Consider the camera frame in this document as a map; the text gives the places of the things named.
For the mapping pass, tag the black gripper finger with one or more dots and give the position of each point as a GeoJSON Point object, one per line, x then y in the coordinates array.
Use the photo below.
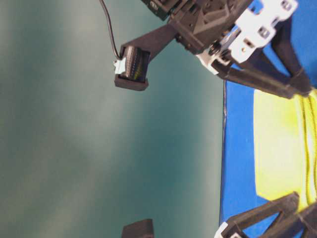
{"type": "Point", "coordinates": [304, 222]}
{"type": "Point", "coordinates": [234, 227]}

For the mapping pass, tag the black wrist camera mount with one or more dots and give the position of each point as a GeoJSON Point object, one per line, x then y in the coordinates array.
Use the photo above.
{"type": "Point", "coordinates": [131, 70]}

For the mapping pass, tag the black camera mount corner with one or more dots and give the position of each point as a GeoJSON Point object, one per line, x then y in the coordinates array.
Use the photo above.
{"type": "Point", "coordinates": [140, 229]}

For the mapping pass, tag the yellow towel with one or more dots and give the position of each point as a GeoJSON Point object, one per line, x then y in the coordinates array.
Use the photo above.
{"type": "Point", "coordinates": [285, 147]}

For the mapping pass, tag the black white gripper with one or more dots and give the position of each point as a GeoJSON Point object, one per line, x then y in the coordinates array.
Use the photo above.
{"type": "Point", "coordinates": [211, 28]}

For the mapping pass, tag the blue table mat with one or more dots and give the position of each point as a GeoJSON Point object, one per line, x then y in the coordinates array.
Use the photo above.
{"type": "Point", "coordinates": [238, 193]}

